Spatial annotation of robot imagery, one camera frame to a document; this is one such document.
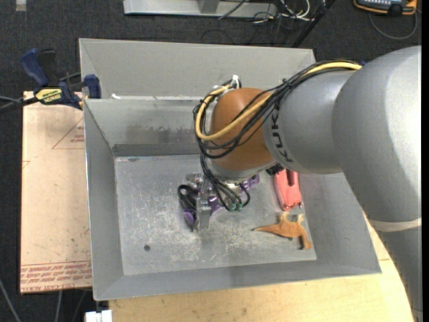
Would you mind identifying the purple plastic toy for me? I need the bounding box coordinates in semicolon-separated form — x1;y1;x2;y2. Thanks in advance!
182;174;261;225

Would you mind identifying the black glossy looped thing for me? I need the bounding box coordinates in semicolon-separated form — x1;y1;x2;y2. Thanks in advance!
177;184;199;212

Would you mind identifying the grey metal bin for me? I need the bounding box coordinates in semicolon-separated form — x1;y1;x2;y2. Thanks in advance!
78;38;382;301

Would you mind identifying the pink plastic tool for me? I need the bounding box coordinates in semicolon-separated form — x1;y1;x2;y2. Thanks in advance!
272;168;304;213

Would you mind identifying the orange toy dinosaur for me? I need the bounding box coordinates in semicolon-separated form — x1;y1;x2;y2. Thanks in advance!
252;211;313;251

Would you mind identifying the brown cardboard board, red print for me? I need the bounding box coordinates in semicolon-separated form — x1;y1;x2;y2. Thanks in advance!
19;91;93;294

